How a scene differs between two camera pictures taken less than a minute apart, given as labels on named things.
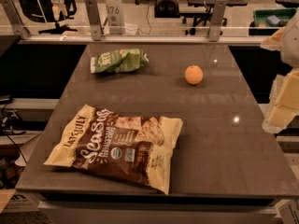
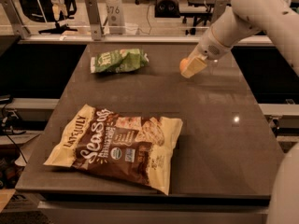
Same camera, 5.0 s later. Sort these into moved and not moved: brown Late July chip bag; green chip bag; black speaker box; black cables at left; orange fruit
Moved: orange fruit
Not moved: brown Late July chip bag; green chip bag; black cables at left; black speaker box
